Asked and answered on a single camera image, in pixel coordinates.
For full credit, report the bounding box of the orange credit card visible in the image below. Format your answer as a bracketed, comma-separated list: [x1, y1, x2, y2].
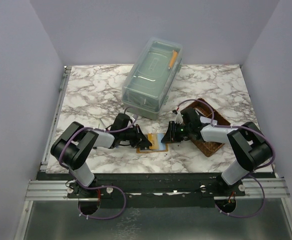
[147, 133, 159, 151]

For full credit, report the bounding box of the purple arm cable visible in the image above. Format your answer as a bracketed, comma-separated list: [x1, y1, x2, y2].
[177, 98, 276, 218]
[58, 106, 139, 221]

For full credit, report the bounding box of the clear plastic storage box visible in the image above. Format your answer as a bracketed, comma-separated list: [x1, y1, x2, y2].
[121, 37, 183, 120]

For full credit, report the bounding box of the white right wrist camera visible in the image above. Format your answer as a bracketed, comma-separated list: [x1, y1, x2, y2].
[172, 109, 183, 125]

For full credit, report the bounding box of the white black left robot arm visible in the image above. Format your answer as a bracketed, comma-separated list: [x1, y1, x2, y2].
[50, 113, 152, 198]

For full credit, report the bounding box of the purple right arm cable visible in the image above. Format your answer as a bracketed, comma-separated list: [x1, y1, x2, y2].
[177, 98, 276, 218]

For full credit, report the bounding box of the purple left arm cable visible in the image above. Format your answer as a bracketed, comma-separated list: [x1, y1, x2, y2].
[58, 106, 139, 221]

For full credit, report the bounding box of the tan card holder wallet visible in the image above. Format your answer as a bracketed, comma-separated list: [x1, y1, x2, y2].
[136, 133, 168, 154]

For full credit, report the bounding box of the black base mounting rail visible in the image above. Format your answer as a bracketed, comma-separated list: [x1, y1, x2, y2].
[35, 172, 286, 209]

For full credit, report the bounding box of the grey credit card stack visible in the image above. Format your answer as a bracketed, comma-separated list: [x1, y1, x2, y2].
[195, 108, 217, 125]

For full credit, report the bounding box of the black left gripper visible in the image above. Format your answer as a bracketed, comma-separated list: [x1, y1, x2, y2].
[120, 124, 152, 148]

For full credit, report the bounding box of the brown woven divided basket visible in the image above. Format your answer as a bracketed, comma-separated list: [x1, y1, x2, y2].
[186, 98, 230, 157]

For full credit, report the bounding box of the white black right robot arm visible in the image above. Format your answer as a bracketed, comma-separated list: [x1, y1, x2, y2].
[161, 108, 275, 196]

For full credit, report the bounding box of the orange utility knife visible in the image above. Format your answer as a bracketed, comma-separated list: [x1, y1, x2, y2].
[168, 50, 178, 69]

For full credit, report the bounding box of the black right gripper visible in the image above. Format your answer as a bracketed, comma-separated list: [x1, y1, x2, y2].
[161, 120, 192, 143]

